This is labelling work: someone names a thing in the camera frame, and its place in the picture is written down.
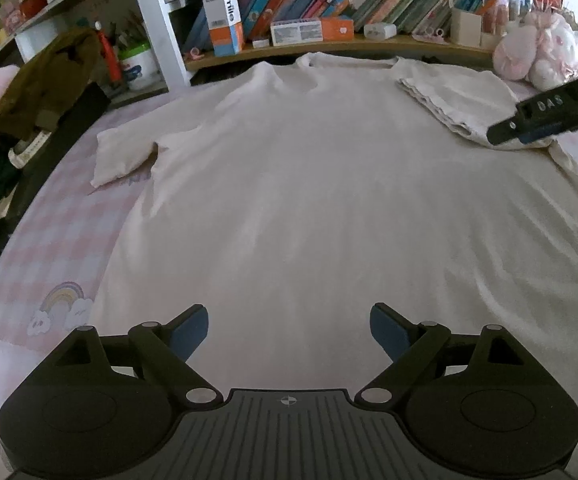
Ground white t-shirt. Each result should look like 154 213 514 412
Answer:
86 52 578 478

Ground pink white plush bunny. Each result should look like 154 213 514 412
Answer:
492 11 578 91

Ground pink checkered desk mat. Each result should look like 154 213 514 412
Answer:
0 90 189 479

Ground cream square container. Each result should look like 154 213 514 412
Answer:
451 8 482 48

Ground pink scissors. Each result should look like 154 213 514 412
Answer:
411 26 446 44

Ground white eraser block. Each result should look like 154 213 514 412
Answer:
363 23 397 41

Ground wooden shelf board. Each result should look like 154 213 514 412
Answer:
185 35 492 72

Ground lying usmile toothpaste box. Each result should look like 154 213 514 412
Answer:
271 16 355 47

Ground brown jacket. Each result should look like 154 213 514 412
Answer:
0 27 101 141

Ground white pen cup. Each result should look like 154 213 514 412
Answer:
118 41 161 91

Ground upright usmile toothpaste box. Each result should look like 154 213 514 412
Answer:
202 0 245 56

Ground white shelf frame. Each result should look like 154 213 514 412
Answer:
0 0 191 108

